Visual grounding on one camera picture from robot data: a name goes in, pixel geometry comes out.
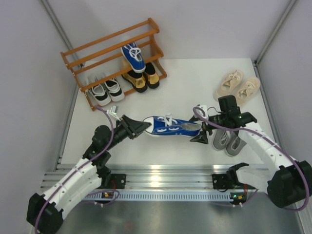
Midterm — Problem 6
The gold loafer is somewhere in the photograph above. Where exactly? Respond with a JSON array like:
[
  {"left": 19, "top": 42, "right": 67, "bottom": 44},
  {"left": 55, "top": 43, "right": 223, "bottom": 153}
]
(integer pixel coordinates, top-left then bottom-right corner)
[
  {"left": 143, "top": 62, "right": 160, "bottom": 89},
  {"left": 121, "top": 69, "right": 147, "bottom": 93}
]

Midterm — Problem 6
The black white sneaker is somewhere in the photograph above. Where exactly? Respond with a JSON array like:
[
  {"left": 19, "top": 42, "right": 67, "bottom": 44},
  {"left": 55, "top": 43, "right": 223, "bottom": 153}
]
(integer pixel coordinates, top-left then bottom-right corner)
[
  {"left": 88, "top": 84, "right": 111, "bottom": 106},
  {"left": 104, "top": 78, "right": 125, "bottom": 102}
]

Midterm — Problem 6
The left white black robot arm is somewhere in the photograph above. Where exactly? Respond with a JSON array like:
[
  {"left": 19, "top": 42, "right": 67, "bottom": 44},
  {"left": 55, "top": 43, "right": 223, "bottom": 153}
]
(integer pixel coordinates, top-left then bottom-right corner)
[{"left": 26, "top": 115, "right": 151, "bottom": 234}]

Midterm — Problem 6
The right grey canvas sneaker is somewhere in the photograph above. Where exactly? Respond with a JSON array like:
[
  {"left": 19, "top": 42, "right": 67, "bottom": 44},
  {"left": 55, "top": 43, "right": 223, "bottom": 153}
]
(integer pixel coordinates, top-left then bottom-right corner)
[{"left": 225, "top": 134, "right": 247, "bottom": 157}]

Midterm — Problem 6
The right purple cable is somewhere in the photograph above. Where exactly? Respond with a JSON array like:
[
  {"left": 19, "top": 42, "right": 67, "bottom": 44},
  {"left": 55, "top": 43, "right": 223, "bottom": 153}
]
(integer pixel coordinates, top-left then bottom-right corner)
[{"left": 193, "top": 106, "right": 311, "bottom": 212}]

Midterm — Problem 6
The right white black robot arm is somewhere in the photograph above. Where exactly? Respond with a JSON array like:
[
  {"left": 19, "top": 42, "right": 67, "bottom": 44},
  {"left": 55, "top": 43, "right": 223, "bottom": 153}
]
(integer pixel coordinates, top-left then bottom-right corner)
[{"left": 193, "top": 95, "right": 312, "bottom": 212}]

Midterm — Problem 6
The blue canvas sneaker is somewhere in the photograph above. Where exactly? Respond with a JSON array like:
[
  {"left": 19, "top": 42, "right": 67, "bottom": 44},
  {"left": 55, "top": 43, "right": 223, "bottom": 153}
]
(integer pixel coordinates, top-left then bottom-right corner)
[
  {"left": 143, "top": 114, "right": 202, "bottom": 137},
  {"left": 121, "top": 42, "right": 146, "bottom": 73}
]

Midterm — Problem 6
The orange wooden shoe shelf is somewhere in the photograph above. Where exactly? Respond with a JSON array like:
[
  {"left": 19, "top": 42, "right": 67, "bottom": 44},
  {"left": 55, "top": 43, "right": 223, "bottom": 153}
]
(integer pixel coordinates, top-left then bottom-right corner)
[{"left": 60, "top": 17, "right": 168, "bottom": 112}]

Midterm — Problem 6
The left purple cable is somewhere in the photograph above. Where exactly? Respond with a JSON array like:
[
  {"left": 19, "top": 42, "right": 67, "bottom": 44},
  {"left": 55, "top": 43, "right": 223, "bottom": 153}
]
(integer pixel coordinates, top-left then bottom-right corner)
[{"left": 34, "top": 106, "right": 121, "bottom": 234}]

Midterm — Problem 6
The grey canvas sneaker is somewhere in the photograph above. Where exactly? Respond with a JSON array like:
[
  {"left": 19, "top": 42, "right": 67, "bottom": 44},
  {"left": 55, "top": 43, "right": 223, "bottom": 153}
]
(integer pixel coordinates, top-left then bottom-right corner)
[
  {"left": 213, "top": 129, "right": 230, "bottom": 151},
  {"left": 225, "top": 134, "right": 247, "bottom": 157}
]

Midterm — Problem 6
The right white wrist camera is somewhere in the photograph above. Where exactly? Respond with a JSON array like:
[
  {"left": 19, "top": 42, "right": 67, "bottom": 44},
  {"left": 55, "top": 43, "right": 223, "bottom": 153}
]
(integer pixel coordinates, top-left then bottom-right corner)
[{"left": 196, "top": 104, "right": 209, "bottom": 119}]

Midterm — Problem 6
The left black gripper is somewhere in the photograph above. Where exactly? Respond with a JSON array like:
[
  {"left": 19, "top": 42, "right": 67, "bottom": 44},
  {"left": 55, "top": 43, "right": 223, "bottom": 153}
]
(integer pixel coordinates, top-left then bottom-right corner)
[{"left": 104, "top": 114, "right": 151, "bottom": 151}]

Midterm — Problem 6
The beige sneaker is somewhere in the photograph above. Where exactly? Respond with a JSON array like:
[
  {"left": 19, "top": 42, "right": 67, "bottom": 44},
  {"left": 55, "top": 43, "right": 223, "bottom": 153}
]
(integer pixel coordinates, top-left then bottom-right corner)
[
  {"left": 234, "top": 77, "right": 261, "bottom": 106},
  {"left": 214, "top": 70, "right": 244, "bottom": 101}
]

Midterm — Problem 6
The purple cable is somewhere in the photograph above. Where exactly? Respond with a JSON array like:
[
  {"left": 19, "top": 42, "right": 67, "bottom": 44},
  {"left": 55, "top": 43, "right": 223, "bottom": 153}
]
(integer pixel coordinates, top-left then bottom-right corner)
[
  {"left": 193, "top": 106, "right": 311, "bottom": 212},
  {"left": 34, "top": 106, "right": 121, "bottom": 234}
]

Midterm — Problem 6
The aluminium rail frame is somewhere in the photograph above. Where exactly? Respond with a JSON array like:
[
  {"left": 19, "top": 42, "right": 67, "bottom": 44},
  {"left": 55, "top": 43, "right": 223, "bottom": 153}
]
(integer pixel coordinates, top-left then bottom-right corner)
[{"left": 40, "top": 164, "right": 305, "bottom": 190}]

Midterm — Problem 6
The perforated grey cable tray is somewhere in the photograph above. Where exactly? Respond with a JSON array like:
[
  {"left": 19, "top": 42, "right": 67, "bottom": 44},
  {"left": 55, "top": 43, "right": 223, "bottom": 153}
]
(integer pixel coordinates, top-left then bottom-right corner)
[{"left": 82, "top": 190, "right": 245, "bottom": 202}]

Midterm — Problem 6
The left grey canvas sneaker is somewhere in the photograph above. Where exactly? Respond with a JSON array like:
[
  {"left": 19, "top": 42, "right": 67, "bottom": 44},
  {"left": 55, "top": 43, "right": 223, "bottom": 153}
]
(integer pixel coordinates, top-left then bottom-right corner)
[{"left": 213, "top": 129, "right": 230, "bottom": 151}]

